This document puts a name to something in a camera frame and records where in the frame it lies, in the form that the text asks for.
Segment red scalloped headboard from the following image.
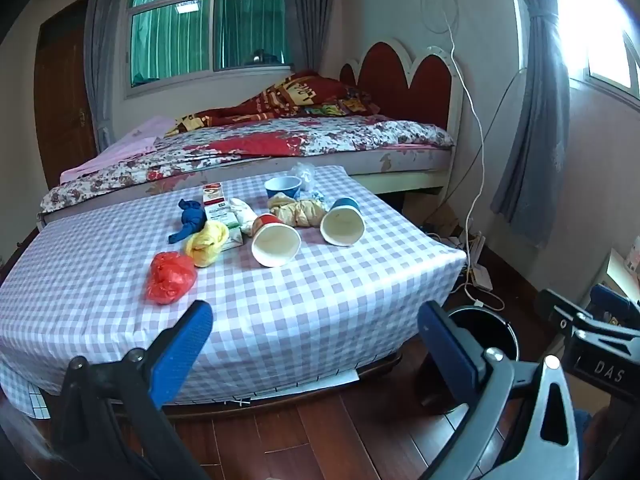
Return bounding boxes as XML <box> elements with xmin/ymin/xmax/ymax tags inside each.
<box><xmin>339</xmin><ymin>37</ymin><xmax>463</xmax><ymax>133</ymax></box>

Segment black trash bin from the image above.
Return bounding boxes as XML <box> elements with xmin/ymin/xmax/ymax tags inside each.
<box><xmin>420</xmin><ymin>304</ymin><xmax>521</xmax><ymax>413</ymax></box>

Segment red and white carton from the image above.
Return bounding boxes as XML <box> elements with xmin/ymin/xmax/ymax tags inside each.
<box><xmin>202</xmin><ymin>184</ymin><xmax>236</xmax><ymax>223</ymax></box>

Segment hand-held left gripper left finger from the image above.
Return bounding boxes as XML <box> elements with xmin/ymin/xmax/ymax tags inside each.
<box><xmin>50</xmin><ymin>300</ymin><xmax>216</xmax><ymax>480</ymax></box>

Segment clear plastic bag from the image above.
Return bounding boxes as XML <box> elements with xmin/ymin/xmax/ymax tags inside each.
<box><xmin>292</xmin><ymin>161</ymin><xmax>318</xmax><ymax>191</ymax></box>

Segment purple checkered tablecloth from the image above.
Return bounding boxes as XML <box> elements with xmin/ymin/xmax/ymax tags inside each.
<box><xmin>0</xmin><ymin>164</ymin><xmax>468</xmax><ymax>406</ymax></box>

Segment white power strip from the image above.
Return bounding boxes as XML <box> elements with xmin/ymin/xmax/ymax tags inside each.
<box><xmin>452</xmin><ymin>232</ymin><xmax>487</xmax><ymax>262</ymax></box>

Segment bed with floral blanket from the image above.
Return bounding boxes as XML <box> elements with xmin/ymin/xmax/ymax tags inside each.
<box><xmin>40</xmin><ymin>115</ymin><xmax>456</xmax><ymax>216</ymax></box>

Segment window with green curtain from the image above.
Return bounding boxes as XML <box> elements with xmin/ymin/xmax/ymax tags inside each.
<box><xmin>125</xmin><ymin>0</ymin><xmax>293</xmax><ymax>98</ymax></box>

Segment white plastic bag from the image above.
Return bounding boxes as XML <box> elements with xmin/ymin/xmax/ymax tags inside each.
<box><xmin>229</xmin><ymin>197</ymin><xmax>261</xmax><ymax>236</ymax></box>

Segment blue plastic bag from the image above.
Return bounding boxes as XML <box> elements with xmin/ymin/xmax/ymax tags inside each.
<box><xmin>167</xmin><ymin>199</ymin><xmax>208</xmax><ymax>246</ymax></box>

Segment red paper cup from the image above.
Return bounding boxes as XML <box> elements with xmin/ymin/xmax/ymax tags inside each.
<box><xmin>250</xmin><ymin>213</ymin><xmax>302</xmax><ymax>268</ymax></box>

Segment brown paper bag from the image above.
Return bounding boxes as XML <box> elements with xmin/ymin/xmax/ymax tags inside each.
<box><xmin>268</xmin><ymin>195</ymin><xmax>331</xmax><ymax>228</ymax></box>

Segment red patterned blanket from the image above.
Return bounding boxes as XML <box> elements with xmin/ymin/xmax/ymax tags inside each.
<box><xmin>165</xmin><ymin>71</ymin><xmax>381</xmax><ymax>138</ymax></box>

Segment white router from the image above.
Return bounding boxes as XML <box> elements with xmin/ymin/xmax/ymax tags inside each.
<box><xmin>467</xmin><ymin>264</ymin><xmax>495</xmax><ymax>291</ymax></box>

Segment small dark object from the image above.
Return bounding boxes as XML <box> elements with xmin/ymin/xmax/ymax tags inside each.
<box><xmin>247</xmin><ymin>49</ymin><xmax>291</xmax><ymax>66</ymax></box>

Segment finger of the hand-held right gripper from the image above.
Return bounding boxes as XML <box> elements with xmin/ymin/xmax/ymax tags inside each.
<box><xmin>590</xmin><ymin>284</ymin><xmax>640</xmax><ymax>328</ymax></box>
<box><xmin>535</xmin><ymin>288</ymin><xmax>596</xmax><ymax>336</ymax></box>

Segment tall blue paper cup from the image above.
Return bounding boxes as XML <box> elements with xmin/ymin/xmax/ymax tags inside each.
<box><xmin>320</xmin><ymin>197</ymin><xmax>366</xmax><ymax>247</ymax></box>

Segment cardboard box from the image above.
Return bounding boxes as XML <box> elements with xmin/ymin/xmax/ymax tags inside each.
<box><xmin>425</xmin><ymin>204</ymin><xmax>462</xmax><ymax>237</ymax></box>

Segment red plastic bag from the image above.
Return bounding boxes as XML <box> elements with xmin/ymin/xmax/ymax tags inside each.
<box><xmin>146</xmin><ymin>252</ymin><xmax>198</xmax><ymax>306</ymax></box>

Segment appliance with button panel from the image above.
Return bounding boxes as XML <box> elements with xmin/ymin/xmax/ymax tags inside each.
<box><xmin>602</xmin><ymin>247</ymin><xmax>640</xmax><ymax>296</ymax></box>

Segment bright window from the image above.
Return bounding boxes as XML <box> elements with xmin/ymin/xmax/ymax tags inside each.
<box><xmin>557</xmin><ymin>0</ymin><xmax>640</xmax><ymax>101</ymax></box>

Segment tied grey curtain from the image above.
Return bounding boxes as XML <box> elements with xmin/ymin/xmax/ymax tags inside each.
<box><xmin>490</xmin><ymin>0</ymin><xmax>573</xmax><ymax>248</ymax></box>

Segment yellow plastic bag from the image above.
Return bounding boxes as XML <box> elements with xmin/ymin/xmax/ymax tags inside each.
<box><xmin>185</xmin><ymin>221</ymin><xmax>230</xmax><ymax>267</ymax></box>

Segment pink sheet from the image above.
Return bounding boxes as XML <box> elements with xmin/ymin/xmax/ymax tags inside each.
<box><xmin>60</xmin><ymin>115</ymin><xmax>173</xmax><ymax>183</ymax></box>

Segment wooden door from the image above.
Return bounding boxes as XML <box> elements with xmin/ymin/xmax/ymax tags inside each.
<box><xmin>34</xmin><ymin>0</ymin><xmax>98</xmax><ymax>191</ymax></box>

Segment green and white carton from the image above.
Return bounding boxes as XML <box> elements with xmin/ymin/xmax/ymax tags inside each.
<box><xmin>217</xmin><ymin>212</ymin><xmax>246</xmax><ymax>251</ymax></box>

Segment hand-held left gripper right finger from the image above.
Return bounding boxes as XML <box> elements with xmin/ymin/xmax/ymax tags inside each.
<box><xmin>416</xmin><ymin>301</ymin><xmax>584</xmax><ymax>480</ymax></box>

